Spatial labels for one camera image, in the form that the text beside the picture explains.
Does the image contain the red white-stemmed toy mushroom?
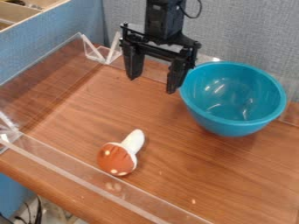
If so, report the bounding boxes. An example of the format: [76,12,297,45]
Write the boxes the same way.
[98,129,146,176]

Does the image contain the clear acrylic barrier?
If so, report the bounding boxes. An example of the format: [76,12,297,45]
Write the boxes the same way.
[0,33,100,137]
[0,130,213,224]
[80,31,299,127]

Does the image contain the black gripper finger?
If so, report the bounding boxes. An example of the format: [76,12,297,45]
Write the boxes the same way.
[123,46,146,81]
[166,57,194,94]

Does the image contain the black cables below table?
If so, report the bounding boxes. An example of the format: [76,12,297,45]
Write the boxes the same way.
[0,195,44,224]

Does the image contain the clear acrylic back barrier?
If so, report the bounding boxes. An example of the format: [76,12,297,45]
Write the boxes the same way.
[80,31,299,127]

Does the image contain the wooden shelf unit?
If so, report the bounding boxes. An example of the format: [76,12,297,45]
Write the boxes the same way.
[0,0,71,33]

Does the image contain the clear acrylic left barrier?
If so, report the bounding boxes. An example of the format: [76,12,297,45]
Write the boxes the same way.
[0,33,100,137]

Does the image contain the clear acrylic front barrier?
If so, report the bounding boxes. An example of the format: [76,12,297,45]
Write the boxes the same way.
[0,130,213,224]

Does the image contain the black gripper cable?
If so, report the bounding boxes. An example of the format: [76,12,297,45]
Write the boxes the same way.
[178,0,203,19]

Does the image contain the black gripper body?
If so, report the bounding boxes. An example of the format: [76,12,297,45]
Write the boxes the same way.
[120,0,202,62]

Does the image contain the blue plastic bowl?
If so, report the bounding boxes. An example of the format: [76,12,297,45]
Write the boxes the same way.
[181,61,287,137]

